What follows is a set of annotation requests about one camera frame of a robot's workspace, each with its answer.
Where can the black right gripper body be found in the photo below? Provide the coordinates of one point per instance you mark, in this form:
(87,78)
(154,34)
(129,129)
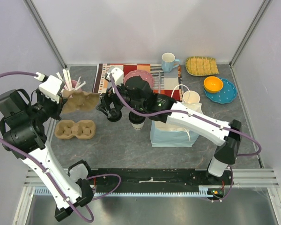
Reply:
(109,99)

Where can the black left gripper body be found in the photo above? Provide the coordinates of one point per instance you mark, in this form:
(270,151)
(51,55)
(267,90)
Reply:
(44,107)

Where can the black coffee cup lid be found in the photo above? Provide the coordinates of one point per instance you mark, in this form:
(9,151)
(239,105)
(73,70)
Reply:
(136,119)

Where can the brown cardboard cup carrier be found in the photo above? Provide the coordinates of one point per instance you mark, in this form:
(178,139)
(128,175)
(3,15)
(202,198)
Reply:
(79,100)

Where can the blue white paper bag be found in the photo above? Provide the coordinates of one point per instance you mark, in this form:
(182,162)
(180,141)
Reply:
(167,135)

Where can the white paper cup stack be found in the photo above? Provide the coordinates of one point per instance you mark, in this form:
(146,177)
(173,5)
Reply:
(191,97)

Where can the white paper coffee cup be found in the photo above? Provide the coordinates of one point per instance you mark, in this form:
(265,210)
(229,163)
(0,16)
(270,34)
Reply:
(138,124)

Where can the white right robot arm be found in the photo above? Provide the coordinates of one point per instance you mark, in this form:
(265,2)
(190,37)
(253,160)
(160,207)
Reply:
(144,103)

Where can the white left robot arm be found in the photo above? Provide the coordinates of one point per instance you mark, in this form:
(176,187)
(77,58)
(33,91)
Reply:
(23,134)

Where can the pink straw holder cup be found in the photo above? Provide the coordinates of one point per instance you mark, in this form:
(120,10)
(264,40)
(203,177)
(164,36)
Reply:
(74,85)

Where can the colourful patchwork placemat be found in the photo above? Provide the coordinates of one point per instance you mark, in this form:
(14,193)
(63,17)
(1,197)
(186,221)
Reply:
(170,86)

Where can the light blue mug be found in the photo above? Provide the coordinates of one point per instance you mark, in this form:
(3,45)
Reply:
(169,62)

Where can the yellow woven tray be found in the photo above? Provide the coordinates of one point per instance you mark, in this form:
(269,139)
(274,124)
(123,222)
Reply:
(201,66)

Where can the yellow bowl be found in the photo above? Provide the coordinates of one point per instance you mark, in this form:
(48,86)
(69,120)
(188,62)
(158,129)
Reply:
(213,84)

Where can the blue polka dot plate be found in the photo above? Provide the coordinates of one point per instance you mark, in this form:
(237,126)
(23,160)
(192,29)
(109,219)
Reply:
(226,95)

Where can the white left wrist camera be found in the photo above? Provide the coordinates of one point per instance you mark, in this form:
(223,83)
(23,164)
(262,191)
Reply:
(51,87)

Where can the pink handled table knife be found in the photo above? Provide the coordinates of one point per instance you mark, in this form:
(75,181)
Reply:
(159,82)

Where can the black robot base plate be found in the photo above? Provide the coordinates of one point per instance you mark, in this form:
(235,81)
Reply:
(154,181)

